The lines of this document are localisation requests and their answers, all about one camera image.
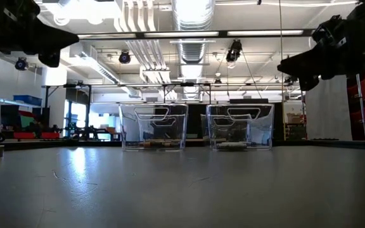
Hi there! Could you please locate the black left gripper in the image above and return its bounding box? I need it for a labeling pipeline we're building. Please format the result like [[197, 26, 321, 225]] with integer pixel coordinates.
[[0, 0, 80, 68]]

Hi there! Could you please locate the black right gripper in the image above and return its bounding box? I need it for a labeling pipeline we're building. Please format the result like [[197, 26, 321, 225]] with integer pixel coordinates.
[[277, 0, 365, 92]]

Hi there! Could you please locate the clear plastic bin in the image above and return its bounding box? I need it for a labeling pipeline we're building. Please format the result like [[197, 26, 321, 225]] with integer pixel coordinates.
[[205, 103, 275, 151], [118, 103, 189, 151]]

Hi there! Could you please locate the white curtain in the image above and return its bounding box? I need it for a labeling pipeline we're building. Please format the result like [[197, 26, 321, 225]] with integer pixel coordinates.
[[305, 75, 354, 142]]

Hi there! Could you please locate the cardboard box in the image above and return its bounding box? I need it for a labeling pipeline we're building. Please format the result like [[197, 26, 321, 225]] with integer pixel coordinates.
[[285, 112, 304, 125]]

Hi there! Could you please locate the blue storage bin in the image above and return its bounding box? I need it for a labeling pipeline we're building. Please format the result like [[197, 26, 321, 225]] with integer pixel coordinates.
[[13, 94, 43, 107]]

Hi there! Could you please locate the white shelf board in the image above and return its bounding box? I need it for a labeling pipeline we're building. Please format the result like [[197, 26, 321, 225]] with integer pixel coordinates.
[[0, 98, 42, 108]]

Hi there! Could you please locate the black monitor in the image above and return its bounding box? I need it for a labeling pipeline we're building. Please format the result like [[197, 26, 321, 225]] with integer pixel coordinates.
[[0, 104, 20, 130]]

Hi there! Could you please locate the red base block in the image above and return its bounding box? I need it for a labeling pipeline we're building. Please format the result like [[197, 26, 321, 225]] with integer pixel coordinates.
[[39, 131, 60, 140], [13, 131, 37, 140]]

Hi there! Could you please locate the black crossbar with light strips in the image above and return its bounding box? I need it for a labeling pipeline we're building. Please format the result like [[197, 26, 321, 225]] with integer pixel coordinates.
[[74, 28, 315, 42]]

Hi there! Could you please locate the white ceiling pipe bundle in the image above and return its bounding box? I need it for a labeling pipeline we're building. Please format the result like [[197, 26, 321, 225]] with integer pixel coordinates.
[[114, 0, 172, 85]]

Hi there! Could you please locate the black table mat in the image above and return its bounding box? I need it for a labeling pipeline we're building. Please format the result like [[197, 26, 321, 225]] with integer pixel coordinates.
[[0, 144, 365, 228]]

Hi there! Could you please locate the white rectangular duct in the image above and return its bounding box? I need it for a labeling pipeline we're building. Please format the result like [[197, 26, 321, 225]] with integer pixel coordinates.
[[69, 42, 141, 98]]

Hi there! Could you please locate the black ceiling camera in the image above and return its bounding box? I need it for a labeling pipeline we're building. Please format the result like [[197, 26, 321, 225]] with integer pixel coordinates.
[[226, 39, 243, 63], [118, 49, 132, 65], [13, 56, 30, 72]]

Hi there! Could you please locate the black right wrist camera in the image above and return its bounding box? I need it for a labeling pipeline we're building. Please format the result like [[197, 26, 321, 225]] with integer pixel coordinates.
[[311, 14, 344, 46]]

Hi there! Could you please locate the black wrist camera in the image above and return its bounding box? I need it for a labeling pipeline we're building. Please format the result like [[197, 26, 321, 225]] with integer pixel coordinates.
[[311, 14, 344, 46], [0, 0, 41, 20]]

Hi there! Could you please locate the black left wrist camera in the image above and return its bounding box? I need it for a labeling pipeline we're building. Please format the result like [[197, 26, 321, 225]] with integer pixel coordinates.
[[0, 0, 41, 20]]

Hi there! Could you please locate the grey metal rack post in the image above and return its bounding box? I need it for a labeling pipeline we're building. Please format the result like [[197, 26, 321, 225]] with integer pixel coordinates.
[[355, 74, 365, 141]]

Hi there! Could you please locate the silver ventilation duct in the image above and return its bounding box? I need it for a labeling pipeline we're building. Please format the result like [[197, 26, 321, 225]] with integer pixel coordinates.
[[170, 0, 217, 99]]

